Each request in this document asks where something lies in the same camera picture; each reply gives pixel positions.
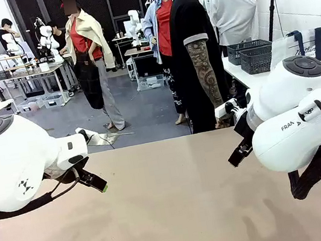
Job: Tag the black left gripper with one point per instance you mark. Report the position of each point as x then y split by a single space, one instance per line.
83 164

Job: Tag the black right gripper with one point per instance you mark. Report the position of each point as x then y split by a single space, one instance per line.
244 131

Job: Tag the dark grey plastic basket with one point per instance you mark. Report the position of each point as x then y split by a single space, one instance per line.
256 61
241 49

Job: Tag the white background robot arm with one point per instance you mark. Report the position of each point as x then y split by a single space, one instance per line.
48 40
134 23

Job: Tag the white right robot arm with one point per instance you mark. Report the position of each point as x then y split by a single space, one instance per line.
288 137

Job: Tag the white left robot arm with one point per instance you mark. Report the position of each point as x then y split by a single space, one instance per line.
16 155

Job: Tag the tattooed right forearm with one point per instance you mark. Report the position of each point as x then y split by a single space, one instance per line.
211 88

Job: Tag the tattooed right hand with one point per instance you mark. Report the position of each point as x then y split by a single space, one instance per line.
223 121

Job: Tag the white side table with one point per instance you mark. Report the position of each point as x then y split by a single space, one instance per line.
242 75

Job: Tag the clear storage bin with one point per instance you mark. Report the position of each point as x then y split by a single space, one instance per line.
56 100
151 82
28 105

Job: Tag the mannequin with cream jacket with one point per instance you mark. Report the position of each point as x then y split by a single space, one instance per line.
87 46

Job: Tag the small grey background table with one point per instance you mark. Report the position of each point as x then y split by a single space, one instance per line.
137 50

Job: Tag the mannequin with white shirt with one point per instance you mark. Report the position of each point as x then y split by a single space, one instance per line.
232 17

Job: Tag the person in black T-shirt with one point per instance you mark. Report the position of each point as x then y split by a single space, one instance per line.
191 24

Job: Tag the background person black shirt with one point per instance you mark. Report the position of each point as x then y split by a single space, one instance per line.
59 38

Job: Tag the mannequin in red top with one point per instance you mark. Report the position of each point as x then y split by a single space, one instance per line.
164 28

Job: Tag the standing person in black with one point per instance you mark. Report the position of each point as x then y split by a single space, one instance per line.
6 32

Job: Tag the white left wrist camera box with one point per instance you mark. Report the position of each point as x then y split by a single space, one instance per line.
88 135

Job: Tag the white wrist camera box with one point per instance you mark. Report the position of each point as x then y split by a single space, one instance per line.
88 135
223 109

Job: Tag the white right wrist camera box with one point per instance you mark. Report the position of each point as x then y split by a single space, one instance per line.
223 109

